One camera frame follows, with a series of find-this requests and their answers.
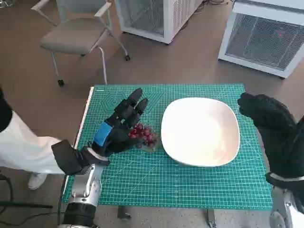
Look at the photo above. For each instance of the grey chair with white frame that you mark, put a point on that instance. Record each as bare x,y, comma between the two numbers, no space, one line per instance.
71,35

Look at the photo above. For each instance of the green cutting mat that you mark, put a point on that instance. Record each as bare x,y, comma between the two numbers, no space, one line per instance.
166,185

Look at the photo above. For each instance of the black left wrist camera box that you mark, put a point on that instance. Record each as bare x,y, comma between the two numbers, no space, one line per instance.
66,158

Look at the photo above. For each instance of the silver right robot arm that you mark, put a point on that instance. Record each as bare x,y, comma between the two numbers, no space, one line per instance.
288,204

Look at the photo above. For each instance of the black stand leg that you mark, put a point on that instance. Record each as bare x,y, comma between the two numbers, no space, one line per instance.
26,204

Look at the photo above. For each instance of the white mesh cabinet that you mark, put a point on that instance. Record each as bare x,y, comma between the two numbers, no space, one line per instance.
171,19
259,40

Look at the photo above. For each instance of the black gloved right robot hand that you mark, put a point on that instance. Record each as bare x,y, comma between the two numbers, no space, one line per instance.
278,133

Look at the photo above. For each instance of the red toy grape bunch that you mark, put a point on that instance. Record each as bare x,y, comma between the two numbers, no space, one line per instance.
145,136

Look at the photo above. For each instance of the metal table clamp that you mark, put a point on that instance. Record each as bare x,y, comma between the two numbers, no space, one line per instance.
124,213
211,218

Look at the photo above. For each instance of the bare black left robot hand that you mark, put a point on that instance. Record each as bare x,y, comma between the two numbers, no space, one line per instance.
123,140

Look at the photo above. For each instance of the person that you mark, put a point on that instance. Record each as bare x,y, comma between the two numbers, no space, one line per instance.
19,147

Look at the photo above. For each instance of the white square plate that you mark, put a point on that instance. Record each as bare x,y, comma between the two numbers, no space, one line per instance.
199,133

